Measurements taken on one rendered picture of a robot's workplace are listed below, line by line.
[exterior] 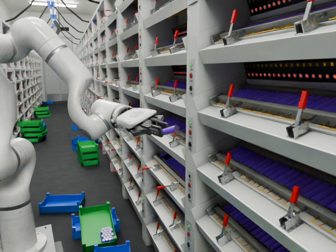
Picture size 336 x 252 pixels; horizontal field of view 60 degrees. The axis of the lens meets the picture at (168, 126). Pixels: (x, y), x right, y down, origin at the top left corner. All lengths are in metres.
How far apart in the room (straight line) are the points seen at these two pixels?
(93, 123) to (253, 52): 0.53
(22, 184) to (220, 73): 0.83
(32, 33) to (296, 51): 0.78
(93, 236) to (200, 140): 1.20
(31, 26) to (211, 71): 0.59
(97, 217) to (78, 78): 1.28
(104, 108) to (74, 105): 0.10
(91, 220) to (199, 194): 1.15
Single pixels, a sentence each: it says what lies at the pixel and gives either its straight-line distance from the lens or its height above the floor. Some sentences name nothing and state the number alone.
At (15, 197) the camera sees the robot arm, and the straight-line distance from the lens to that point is 1.21.
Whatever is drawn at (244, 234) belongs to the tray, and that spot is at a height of 0.59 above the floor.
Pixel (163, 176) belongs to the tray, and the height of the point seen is 0.54.
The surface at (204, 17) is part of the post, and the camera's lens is 0.99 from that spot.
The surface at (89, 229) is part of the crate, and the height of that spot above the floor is 0.06.
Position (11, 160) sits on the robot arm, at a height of 0.76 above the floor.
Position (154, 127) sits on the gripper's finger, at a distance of 0.82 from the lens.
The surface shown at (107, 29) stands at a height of 1.45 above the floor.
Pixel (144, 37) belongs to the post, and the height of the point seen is 1.24.
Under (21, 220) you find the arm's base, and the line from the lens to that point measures 1.25.
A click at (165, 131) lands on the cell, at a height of 0.90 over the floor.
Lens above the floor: 1.07
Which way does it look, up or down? 11 degrees down
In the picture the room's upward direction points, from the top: straight up
